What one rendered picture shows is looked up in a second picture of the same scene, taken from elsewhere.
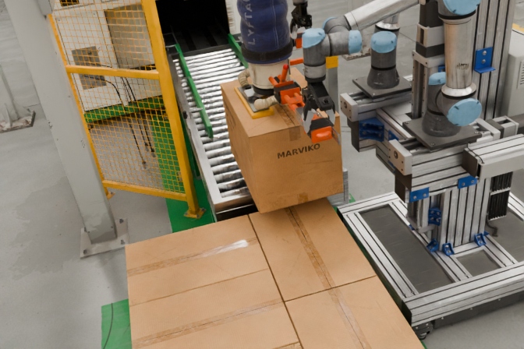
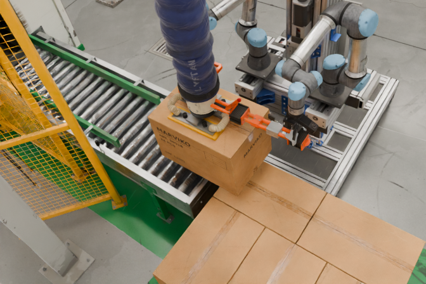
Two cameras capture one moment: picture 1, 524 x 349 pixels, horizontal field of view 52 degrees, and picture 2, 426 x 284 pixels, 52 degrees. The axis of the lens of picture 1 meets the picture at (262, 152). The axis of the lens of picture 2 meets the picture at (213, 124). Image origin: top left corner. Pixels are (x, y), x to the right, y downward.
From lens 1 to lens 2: 1.44 m
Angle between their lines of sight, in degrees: 31
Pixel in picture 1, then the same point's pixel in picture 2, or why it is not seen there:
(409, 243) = (293, 149)
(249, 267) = (253, 234)
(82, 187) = (44, 246)
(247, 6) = (192, 67)
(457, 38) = (362, 47)
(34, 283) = not seen: outside the picture
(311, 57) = (300, 104)
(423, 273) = (316, 165)
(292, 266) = (277, 217)
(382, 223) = not seen: hidden behind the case
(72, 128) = (23, 211)
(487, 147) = not seen: hidden behind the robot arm
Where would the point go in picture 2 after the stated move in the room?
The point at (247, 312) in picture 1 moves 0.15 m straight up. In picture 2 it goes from (283, 265) to (283, 254)
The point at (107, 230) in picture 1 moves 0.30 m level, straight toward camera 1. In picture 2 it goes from (71, 259) to (104, 276)
